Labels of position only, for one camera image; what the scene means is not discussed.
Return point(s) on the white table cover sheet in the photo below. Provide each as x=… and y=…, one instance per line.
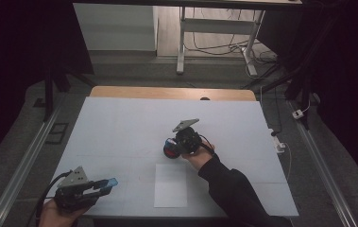
x=120, y=132

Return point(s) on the white cabinet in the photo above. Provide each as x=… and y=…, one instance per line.
x=116, y=28

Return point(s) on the small white adapter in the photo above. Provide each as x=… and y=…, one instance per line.
x=298, y=114

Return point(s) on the black table grommet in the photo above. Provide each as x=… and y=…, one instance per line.
x=205, y=98

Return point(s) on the white paper sheet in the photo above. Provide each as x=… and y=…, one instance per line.
x=170, y=189

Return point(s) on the round red ink pad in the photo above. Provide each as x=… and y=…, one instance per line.
x=169, y=154

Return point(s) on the person's right hand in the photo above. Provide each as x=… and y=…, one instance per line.
x=200, y=159

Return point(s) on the wooden table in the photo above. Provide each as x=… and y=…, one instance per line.
x=154, y=92

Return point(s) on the white desk frame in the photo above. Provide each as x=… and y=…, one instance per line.
x=217, y=26

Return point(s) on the blue stamp cap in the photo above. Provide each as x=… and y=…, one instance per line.
x=113, y=182

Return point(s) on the person's left hand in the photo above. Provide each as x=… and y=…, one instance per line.
x=55, y=217

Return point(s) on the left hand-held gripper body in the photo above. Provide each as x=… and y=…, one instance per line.
x=72, y=197

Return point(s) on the black rectangular floor frame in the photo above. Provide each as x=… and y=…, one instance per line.
x=57, y=133

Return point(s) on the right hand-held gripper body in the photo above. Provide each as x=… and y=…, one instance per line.
x=187, y=140

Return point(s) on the black metal stand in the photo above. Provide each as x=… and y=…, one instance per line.
x=49, y=94
x=302, y=82

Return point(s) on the white power strip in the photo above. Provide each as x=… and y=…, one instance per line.
x=277, y=142

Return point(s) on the metal floor rail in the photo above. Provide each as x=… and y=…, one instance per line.
x=321, y=164
x=22, y=167

